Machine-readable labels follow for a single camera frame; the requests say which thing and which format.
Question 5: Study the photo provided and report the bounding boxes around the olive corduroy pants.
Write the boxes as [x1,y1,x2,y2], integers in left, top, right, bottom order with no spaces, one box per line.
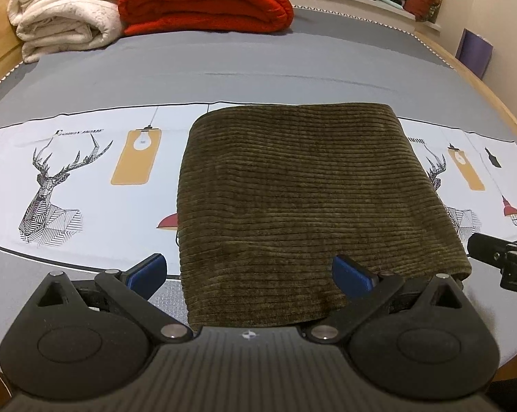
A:
[175,103,473,327]

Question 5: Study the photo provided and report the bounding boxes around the white printed bed sheet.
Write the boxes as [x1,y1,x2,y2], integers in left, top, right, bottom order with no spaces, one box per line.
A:
[0,102,517,284]

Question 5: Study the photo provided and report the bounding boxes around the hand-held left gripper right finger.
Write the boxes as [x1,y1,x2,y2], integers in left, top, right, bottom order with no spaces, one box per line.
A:
[306,256,474,344]

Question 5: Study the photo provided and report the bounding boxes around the red folded quilt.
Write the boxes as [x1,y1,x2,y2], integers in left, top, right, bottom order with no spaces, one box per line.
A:
[118,0,294,37]

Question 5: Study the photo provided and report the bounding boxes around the purple board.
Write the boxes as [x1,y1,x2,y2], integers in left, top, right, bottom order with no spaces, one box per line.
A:
[455,28,494,80]

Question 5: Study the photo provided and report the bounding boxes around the white fleece folded blanket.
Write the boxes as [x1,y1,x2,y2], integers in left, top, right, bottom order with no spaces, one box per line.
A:
[7,0,136,64]

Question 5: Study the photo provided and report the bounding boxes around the grey bed mattress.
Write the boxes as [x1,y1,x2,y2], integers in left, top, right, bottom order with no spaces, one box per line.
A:
[0,6,517,378]

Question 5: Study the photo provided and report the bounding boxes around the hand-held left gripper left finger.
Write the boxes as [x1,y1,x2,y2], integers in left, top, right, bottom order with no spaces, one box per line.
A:
[32,253,194,345]

